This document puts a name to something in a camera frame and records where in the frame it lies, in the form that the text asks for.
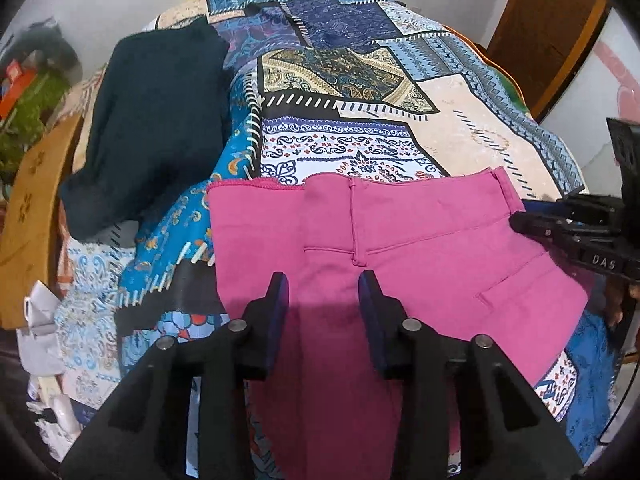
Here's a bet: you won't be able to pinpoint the pink pants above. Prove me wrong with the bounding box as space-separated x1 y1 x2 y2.
207 168 592 479

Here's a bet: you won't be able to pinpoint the white crumpled cloth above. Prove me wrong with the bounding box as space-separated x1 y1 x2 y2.
16 281 81 463

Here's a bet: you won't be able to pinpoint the brown wooden door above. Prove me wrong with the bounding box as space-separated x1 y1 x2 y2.
488 0 611 122

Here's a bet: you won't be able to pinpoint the wooden lap desk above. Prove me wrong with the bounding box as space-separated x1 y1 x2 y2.
0 114 84 330

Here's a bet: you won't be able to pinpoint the dark teal folded garment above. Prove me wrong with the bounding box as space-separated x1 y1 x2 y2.
60 18 231 240

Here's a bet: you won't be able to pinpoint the green fabric storage box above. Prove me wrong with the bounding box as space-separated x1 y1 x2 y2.
1 70 70 184

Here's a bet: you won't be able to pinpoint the orange box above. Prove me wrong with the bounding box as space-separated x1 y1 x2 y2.
0 60 37 119

